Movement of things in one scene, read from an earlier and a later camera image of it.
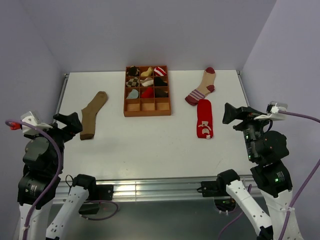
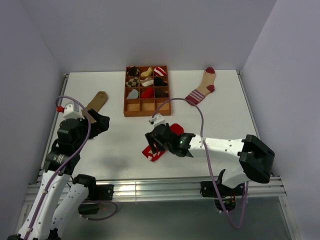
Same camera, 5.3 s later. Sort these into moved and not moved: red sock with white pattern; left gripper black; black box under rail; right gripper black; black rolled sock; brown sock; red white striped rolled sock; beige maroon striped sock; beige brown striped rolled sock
Moved: right gripper black; left gripper black; red sock with white pattern
Not moved: brown sock; black rolled sock; black box under rail; beige brown striped rolled sock; red white striped rolled sock; beige maroon striped sock
